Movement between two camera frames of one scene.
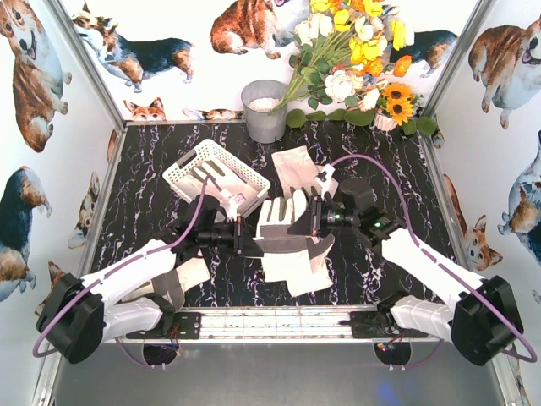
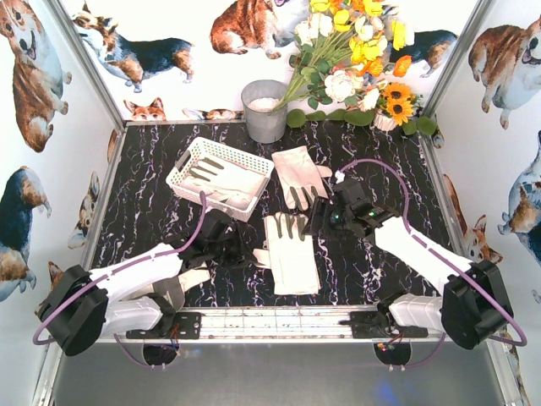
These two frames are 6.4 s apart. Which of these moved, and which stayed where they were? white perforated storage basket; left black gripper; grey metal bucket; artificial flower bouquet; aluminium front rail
Moved: left black gripper; white perforated storage basket
Stayed: grey metal bucket; aluminium front rail; artificial flower bouquet
